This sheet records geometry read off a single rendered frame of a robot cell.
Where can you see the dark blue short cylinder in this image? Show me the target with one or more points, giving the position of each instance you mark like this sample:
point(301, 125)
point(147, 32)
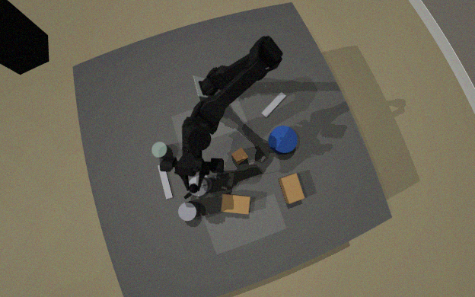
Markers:
point(282, 140)

